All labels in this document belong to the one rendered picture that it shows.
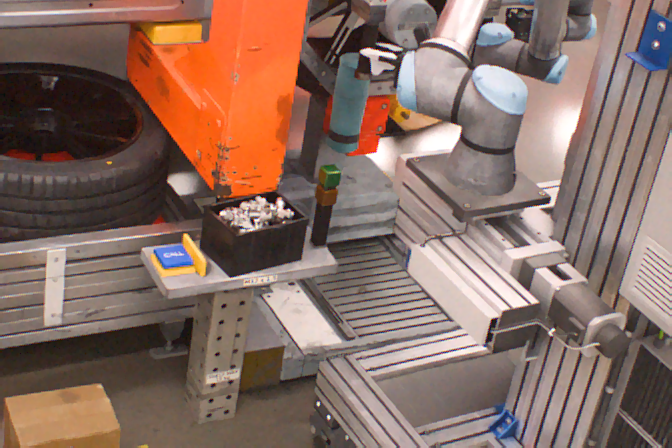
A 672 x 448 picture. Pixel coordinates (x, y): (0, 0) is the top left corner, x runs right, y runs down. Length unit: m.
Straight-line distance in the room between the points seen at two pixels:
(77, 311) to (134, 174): 0.36
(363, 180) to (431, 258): 1.30
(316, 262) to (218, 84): 0.47
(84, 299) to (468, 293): 1.07
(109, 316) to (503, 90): 1.20
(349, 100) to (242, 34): 0.58
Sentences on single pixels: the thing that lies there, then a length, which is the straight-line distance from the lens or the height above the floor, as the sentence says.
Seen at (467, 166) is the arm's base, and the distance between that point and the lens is 2.56.
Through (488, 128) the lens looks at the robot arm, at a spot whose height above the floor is 0.96.
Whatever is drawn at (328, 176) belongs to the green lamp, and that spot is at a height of 0.65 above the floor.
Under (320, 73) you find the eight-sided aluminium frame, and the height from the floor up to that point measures 0.66.
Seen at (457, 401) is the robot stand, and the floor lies 0.21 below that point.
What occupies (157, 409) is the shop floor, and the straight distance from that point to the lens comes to 3.15.
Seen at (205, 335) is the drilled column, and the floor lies 0.25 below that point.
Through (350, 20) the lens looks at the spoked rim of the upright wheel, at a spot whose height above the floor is 0.76.
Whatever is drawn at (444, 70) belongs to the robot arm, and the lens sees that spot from 2.55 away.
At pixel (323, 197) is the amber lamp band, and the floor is 0.59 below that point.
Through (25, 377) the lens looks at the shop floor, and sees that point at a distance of 3.22.
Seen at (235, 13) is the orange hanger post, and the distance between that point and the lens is 2.79.
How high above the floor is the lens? 2.03
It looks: 30 degrees down
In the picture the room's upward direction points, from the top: 10 degrees clockwise
